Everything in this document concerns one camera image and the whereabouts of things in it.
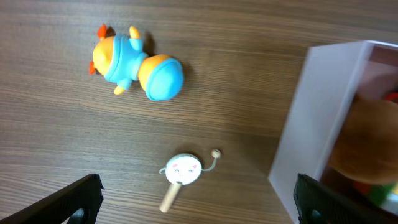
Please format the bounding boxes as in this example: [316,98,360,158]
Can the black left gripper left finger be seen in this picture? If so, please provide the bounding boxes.
[1,174,104,224]

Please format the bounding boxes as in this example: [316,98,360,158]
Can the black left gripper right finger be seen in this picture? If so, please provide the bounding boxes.
[294,174,397,224]

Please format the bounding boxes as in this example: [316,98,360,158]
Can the brown plush toy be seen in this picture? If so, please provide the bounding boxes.
[329,95,397,184]

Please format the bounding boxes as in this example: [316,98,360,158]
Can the pig face rattle drum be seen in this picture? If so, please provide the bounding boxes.
[159,149,221,213]

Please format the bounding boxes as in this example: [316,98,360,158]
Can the colourful two-by-two puzzle cube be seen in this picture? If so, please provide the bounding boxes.
[353,182,397,215]

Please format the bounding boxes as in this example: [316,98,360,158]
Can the red toy fire truck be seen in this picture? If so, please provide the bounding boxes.
[384,91,398,103]

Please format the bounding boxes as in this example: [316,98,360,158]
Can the white box with pink interior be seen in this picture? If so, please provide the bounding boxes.
[268,40,397,223]

